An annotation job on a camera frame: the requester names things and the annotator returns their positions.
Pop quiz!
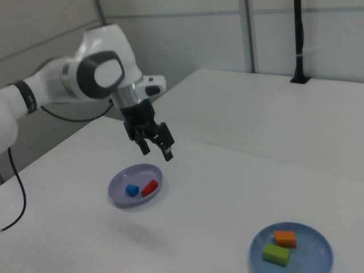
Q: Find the red cylinder block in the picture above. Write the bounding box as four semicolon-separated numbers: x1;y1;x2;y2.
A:
140;179;159;197

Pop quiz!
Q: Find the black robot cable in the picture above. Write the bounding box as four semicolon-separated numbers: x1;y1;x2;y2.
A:
0;101;114;231

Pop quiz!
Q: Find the purple plate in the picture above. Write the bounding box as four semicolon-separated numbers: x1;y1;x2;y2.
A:
107;163;164;210

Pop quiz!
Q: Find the orange block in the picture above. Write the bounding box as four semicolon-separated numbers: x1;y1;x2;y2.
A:
273;230;298;249

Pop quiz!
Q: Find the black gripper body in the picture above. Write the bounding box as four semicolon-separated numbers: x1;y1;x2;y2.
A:
119;98;159;142

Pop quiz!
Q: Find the grey partition post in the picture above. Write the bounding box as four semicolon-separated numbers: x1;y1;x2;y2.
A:
243;0;257;73
95;0;108;27

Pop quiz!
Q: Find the blue plate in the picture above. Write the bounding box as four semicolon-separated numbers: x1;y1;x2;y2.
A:
249;221;334;273

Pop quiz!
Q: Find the green block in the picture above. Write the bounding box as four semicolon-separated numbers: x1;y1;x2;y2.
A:
262;243;291;267

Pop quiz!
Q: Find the black pole with clamp base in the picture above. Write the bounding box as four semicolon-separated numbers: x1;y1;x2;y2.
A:
289;0;311;85

